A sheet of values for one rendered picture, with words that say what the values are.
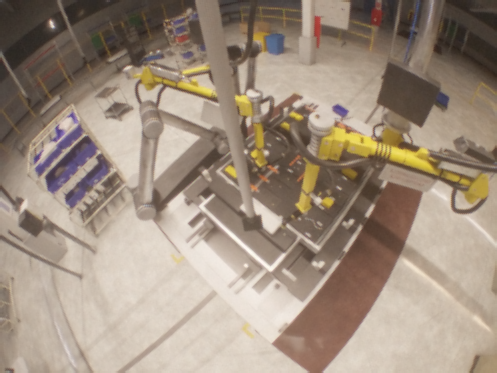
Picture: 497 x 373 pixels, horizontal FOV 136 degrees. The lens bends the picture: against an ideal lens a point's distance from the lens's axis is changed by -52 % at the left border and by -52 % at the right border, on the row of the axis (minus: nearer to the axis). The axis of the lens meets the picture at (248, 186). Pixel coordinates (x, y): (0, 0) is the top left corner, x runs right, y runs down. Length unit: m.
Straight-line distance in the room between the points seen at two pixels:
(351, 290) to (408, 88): 2.41
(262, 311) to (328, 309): 1.13
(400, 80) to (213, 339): 2.83
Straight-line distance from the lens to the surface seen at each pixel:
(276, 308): 1.81
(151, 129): 1.46
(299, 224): 1.80
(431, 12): 0.90
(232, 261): 1.96
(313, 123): 0.84
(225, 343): 2.73
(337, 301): 2.76
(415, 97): 0.89
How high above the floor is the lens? 2.64
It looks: 55 degrees down
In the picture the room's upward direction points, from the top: 11 degrees counter-clockwise
